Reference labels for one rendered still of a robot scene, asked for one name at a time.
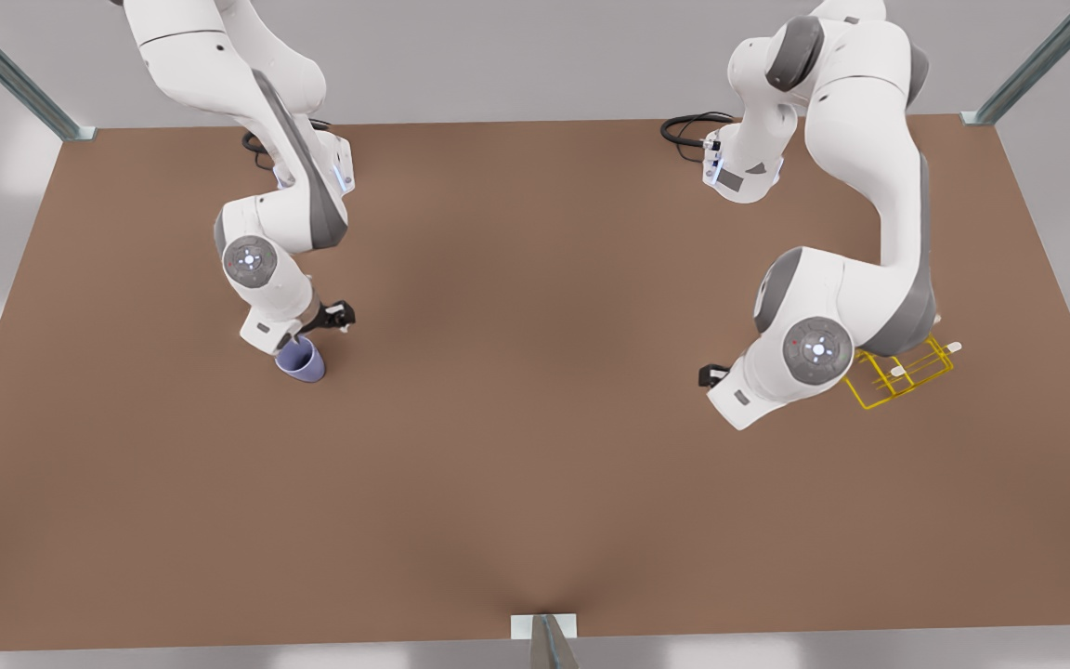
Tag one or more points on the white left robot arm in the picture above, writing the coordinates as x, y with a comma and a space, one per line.
860, 279

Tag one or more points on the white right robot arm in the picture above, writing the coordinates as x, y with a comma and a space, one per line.
266, 251

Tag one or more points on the purple cup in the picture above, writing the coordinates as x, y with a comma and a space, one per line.
303, 360

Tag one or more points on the silver frame post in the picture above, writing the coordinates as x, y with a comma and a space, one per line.
1037, 60
10, 70
549, 643

